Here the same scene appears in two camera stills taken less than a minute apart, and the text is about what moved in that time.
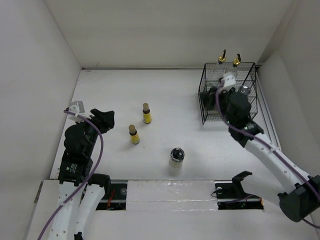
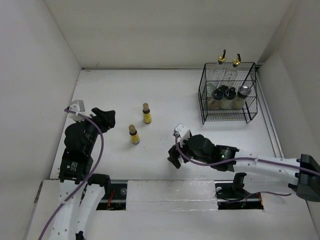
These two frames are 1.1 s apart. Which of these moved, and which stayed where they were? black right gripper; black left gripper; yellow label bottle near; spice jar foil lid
Moved: black right gripper
Stayed: spice jar foil lid; yellow label bottle near; black left gripper
